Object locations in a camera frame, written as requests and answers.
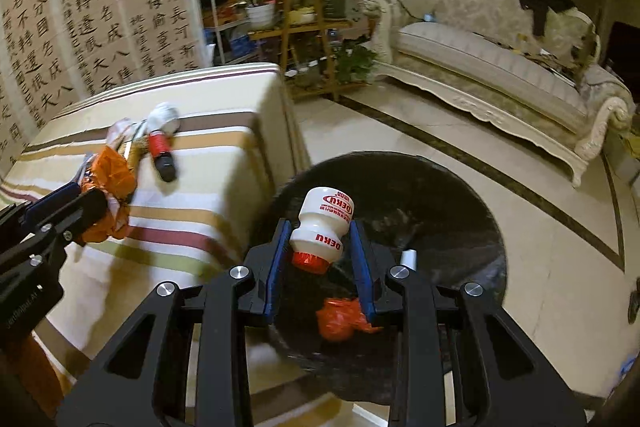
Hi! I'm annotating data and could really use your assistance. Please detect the cream carved sofa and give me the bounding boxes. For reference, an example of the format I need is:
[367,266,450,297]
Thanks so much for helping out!
[372,0,636,188]

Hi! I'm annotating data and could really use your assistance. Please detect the white tissue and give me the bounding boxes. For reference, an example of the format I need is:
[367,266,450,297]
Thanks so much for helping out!
[146,103,182,135]

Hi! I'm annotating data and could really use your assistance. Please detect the small leafy green plant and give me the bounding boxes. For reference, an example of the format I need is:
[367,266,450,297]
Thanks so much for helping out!
[332,44,378,82]

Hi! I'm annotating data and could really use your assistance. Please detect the wooden plant stand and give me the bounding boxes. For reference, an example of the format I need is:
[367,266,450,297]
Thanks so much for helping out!
[248,0,373,102]

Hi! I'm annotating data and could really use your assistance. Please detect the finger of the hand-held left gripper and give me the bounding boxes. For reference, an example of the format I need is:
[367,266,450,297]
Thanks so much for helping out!
[0,190,111,281]
[0,181,84,229]

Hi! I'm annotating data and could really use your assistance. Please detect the bin with black liner bag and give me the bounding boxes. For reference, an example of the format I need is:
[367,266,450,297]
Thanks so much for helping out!
[267,150,508,408]

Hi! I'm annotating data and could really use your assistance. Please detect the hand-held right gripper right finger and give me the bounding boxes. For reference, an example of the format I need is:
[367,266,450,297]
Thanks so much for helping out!
[347,219,586,427]

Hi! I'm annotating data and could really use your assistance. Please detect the striped tablecloth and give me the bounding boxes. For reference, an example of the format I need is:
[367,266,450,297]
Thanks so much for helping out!
[0,63,311,427]

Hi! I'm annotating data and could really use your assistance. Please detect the pile of papers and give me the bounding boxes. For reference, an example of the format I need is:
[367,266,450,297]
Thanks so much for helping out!
[500,32,586,78]

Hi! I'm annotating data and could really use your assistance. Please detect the orange snack packet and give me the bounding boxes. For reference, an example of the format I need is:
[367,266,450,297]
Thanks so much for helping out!
[75,146,137,247]

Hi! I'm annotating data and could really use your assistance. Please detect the white metal shelf rack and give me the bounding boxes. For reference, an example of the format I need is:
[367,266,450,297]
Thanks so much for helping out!
[197,0,251,68]

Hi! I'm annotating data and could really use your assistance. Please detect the black bottle with red label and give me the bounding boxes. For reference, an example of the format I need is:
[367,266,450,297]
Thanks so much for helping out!
[148,129,178,182]

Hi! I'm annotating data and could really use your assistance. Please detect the orange plastic bag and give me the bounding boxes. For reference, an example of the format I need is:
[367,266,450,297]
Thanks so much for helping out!
[316,297,383,342]

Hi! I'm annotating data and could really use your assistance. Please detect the calligraphy wall hanging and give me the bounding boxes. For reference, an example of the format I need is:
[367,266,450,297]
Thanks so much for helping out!
[0,0,206,172]

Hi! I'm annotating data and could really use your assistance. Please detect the white bottle with red cap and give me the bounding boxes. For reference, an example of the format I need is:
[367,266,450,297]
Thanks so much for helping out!
[290,187,357,271]

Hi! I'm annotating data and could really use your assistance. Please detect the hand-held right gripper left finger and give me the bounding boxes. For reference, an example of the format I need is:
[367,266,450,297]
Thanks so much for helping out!
[56,219,293,427]

